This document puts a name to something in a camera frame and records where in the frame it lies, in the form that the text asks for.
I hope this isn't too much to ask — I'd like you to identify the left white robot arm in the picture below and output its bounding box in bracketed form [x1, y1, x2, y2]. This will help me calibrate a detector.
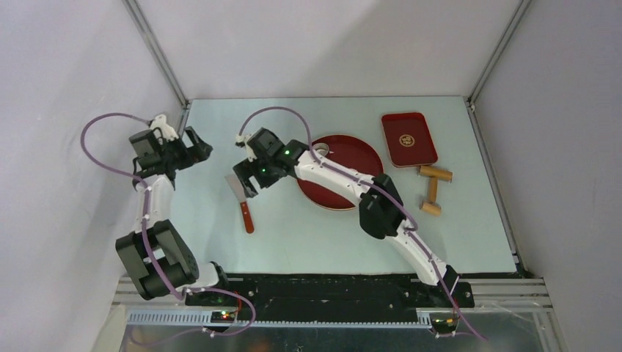
[115, 127, 213, 301]

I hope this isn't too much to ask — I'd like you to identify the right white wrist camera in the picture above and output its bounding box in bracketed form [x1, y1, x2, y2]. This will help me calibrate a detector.
[235, 133, 257, 162]

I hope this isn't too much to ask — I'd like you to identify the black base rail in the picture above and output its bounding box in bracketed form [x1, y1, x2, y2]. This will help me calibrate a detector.
[186, 274, 475, 323]

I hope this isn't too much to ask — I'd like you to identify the metal scraper red handle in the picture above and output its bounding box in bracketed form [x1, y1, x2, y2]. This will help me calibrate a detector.
[224, 174, 255, 234]

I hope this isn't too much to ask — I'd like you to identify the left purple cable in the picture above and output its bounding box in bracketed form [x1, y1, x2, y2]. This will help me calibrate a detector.
[80, 112, 257, 339]

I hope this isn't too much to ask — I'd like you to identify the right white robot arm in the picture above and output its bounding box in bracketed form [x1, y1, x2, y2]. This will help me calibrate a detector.
[233, 128, 459, 307]

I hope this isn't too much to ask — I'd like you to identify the round red plate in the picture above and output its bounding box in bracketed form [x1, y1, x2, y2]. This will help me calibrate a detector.
[297, 134, 384, 210]

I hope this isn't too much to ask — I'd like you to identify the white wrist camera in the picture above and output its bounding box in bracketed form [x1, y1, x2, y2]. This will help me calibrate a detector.
[149, 114, 179, 142]
[235, 133, 257, 162]

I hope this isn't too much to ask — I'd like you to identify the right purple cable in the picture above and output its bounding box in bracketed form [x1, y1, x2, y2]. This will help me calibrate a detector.
[238, 106, 487, 342]

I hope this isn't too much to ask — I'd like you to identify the aluminium frame front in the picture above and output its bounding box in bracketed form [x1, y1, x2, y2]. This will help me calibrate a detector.
[112, 274, 552, 329]

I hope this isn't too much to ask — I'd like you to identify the wooden double-ended roller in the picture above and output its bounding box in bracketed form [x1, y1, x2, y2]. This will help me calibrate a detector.
[418, 166, 453, 216]

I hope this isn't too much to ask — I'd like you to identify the rectangular red tray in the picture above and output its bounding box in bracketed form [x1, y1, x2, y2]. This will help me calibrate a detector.
[381, 112, 439, 168]

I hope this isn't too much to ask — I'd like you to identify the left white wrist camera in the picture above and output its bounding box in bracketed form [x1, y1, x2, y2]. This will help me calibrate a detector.
[149, 114, 179, 142]

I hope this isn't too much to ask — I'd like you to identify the purple cable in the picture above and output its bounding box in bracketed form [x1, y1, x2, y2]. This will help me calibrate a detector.
[80, 112, 257, 339]
[238, 106, 487, 342]

